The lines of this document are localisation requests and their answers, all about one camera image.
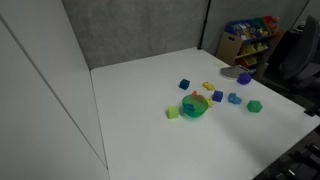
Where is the dark blue block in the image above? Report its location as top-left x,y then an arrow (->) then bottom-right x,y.
178,78 -> 191,91

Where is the lime green block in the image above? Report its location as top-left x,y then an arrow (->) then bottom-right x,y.
167,105 -> 180,120

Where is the green translucent bowl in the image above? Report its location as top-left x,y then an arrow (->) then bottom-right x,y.
181,94 -> 208,118

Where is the yellow star toy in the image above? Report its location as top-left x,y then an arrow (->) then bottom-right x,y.
205,97 -> 215,109

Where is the light blue toy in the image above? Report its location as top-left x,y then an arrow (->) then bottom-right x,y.
227,92 -> 243,105

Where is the black pole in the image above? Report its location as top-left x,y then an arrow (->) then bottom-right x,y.
197,0 -> 213,51

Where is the wooden toy bin shelf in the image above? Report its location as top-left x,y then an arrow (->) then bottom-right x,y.
215,15 -> 287,69

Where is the black bracket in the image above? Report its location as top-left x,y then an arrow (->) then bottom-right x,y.
304,103 -> 320,118

